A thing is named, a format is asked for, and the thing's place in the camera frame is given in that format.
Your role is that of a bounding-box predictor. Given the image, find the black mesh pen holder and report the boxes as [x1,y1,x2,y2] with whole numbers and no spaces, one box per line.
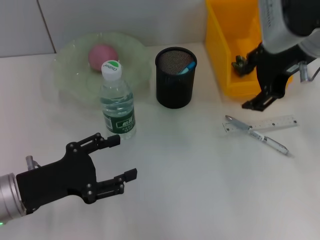
[154,46,198,110]

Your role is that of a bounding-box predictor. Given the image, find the green glass fruit plate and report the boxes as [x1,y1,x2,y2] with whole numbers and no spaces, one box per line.
[53,31,153,103]

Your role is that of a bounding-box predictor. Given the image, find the pink peach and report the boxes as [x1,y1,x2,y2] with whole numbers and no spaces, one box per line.
[87,43,119,74]

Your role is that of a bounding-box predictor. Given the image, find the left arm grey cable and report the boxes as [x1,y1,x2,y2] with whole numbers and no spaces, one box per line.
[25,155,41,171]

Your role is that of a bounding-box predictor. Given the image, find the clear silver pen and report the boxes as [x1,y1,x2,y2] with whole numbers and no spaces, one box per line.
[224,114,291,157]

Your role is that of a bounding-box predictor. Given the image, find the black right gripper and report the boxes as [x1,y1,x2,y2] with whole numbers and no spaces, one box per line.
[241,42,307,112]

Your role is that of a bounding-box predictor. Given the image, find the yellow plastic bin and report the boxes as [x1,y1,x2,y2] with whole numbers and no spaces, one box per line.
[205,0,295,98]

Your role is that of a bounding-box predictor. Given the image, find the transparent plastic ruler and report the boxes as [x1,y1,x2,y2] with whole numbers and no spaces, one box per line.
[221,114,298,138]

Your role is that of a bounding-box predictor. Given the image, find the blue scissors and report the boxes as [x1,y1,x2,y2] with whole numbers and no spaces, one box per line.
[177,61,196,75]

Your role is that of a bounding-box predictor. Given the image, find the clear green-label water bottle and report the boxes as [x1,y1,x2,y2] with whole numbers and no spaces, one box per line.
[99,59,137,141]

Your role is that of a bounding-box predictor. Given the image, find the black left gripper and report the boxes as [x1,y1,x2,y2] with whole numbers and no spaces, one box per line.
[16,133,138,216]

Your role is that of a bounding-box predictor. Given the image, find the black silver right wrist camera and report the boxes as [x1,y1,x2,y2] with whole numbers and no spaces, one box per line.
[258,0,320,55]

